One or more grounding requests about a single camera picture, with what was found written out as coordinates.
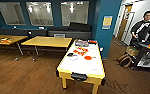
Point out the small grey rectangular panel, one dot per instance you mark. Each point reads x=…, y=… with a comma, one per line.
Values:
x=59, y=35

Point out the air hockey table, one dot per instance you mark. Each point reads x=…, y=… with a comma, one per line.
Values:
x=87, y=66

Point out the black power unit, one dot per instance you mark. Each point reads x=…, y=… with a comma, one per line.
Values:
x=79, y=77

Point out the tan open basket box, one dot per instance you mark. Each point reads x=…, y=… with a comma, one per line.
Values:
x=132, y=51

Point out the brown wooden door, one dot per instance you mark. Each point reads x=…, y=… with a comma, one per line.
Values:
x=123, y=23

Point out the person in dark shirt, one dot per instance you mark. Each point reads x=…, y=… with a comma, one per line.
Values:
x=142, y=28

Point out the black ping pong paddle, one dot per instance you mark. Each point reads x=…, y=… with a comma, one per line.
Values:
x=70, y=54

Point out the long dark bench sofa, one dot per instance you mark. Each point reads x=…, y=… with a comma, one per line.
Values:
x=17, y=32

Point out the dark glass wall window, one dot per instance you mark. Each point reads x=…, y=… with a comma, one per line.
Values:
x=75, y=13
x=40, y=14
x=11, y=13

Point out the low white wall outlet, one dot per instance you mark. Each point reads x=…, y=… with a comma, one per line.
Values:
x=101, y=49

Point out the dark high-back sofa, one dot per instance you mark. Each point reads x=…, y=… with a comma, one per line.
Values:
x=74, y=30

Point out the grey tabletop box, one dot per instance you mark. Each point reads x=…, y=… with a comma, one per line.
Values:
x=81, y=43

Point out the wooden table metal legs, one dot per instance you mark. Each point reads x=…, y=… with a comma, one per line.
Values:
x=47, y=41

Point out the long wooden table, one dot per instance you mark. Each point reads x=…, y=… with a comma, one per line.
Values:
x=7, y=39

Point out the yellow wall poster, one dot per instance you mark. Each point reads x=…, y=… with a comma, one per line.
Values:
x=107, y=22

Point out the red flat object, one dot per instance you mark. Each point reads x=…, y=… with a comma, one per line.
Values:
x=92, y=42

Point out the brown backpack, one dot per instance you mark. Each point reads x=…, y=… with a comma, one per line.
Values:
x=125, y=60

